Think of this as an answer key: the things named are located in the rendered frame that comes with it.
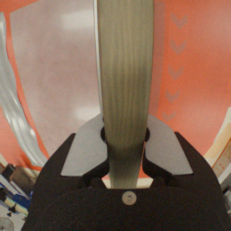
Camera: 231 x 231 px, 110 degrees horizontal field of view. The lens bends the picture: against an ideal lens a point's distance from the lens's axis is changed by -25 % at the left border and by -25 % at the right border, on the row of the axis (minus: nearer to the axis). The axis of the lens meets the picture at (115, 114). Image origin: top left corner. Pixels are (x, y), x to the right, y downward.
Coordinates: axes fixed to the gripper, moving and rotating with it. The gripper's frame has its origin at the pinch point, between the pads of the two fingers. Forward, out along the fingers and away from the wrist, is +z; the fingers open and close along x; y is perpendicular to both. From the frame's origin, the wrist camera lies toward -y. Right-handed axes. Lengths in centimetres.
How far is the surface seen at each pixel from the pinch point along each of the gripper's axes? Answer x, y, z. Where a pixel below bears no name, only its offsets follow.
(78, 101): -7.0, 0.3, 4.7
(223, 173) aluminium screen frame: 26.8, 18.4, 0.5
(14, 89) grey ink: -19.7, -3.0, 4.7
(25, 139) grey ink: -21.8, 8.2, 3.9
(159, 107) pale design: 6.0, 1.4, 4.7
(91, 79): -4.4, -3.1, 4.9
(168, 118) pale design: 7.8, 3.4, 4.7
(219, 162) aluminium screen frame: 26.2, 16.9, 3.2
